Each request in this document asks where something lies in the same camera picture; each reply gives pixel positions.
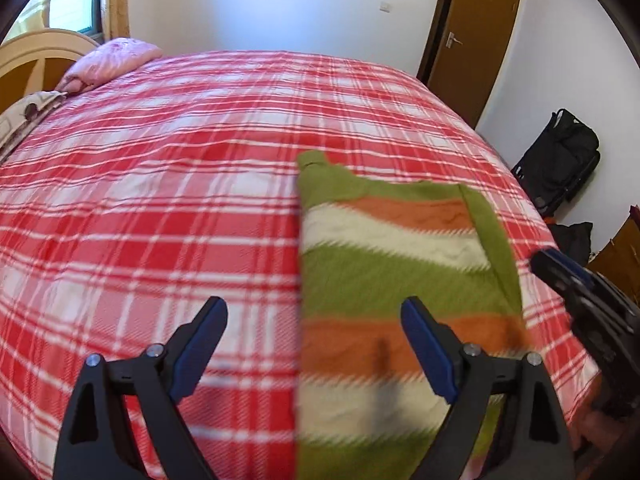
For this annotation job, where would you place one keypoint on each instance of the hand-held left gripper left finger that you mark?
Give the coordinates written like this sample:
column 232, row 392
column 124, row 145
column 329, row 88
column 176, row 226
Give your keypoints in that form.
column 198, row 355

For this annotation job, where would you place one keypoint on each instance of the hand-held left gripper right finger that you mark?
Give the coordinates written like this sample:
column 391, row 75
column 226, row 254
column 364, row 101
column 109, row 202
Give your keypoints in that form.
column 430, row 351

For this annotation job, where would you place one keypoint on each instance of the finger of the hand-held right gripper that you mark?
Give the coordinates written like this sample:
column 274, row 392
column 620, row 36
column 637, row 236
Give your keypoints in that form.
column 557, row 267

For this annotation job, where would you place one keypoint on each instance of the green striped knit sweater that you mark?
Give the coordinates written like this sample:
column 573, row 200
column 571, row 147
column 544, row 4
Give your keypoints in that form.
column 380, row 280

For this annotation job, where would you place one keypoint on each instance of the small black bag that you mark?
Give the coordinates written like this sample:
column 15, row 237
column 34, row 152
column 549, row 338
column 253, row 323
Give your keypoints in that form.
column 572, row 242

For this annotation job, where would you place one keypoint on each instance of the wooden cabinet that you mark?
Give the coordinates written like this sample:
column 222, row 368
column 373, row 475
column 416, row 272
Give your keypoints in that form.
column 622, row 255

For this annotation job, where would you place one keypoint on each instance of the large black bag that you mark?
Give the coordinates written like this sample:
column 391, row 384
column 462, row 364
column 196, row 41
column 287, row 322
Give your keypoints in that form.
column 562, row 160

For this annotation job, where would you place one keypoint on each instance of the red plaid bedspread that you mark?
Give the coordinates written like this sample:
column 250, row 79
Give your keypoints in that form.
column 160, row 200

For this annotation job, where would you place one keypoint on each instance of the brown wooden door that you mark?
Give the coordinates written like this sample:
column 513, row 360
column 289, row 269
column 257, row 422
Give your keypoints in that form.
column 475, row 45

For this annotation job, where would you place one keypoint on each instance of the beige patterned pillow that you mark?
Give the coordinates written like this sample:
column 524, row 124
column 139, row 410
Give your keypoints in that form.
column 25, row 120

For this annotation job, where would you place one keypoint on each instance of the pink pillow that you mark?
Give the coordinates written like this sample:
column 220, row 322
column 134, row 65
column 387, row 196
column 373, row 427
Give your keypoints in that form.
column 117, row 60

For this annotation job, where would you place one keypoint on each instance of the cream wooden headboard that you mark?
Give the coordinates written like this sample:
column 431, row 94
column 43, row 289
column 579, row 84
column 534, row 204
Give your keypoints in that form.
column 30, row 55

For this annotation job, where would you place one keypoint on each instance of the white wall switch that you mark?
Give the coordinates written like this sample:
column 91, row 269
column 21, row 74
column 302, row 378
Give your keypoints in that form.
column 385, row 7

